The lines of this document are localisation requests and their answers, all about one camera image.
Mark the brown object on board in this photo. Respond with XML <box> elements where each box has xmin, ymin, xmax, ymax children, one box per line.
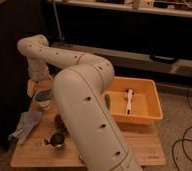
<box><xmin>54</xmin><ymin>115</ymin><xmax>68</xmax><ymax>134</ymax></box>

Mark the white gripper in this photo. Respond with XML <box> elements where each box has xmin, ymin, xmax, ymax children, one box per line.
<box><xmin>27</xmin><ymin>75</ymin><xmax>53</xmax><ymax>97</ymax></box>

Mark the green object in bin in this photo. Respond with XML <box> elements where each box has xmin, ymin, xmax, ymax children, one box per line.
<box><xmin>105</xmin><ymin>95</ymin><xmax>110</xmax><ymax>109</ymax></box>

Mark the black cable on floor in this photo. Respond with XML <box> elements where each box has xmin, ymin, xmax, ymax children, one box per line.
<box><xmin>171</xmin><ymin>61</ymin><xmax>192</xmax><ymax>171</ymax></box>

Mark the metal shelf unit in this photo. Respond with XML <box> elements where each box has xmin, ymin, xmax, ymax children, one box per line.
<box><xmin>41</xmin><ymin>0</ymin><xmax>192</xmax><ymax>86</ymax></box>

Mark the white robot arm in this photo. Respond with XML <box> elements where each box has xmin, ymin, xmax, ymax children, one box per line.
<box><xmin>17</xmin><ymin>35</ymin><xmax>143</xmax><ymax>171</ymax></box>

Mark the white handled brush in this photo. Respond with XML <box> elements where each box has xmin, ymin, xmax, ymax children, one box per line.
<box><xmin>125</xmin><ymin>89</ymin><xmax>134</xmax><ymax>115</ymax></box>

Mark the orange plastic bin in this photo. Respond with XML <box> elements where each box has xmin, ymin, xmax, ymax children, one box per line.
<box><xmin>101</xmin><ymin>77</ymin><xmax>163</xmax><ymax>125</ymax></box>

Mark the black device on shelf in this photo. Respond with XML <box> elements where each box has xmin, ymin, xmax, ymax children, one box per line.
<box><xmin>149</xmin><ymin>55</ymin><xmax>178</xmax><ymax>64</ymax></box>

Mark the grey cloth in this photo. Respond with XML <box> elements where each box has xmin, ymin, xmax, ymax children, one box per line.
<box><xmin>8</xmin><ymin>111</ymin><xmax>42</xmax><ymax>144</ymax></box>

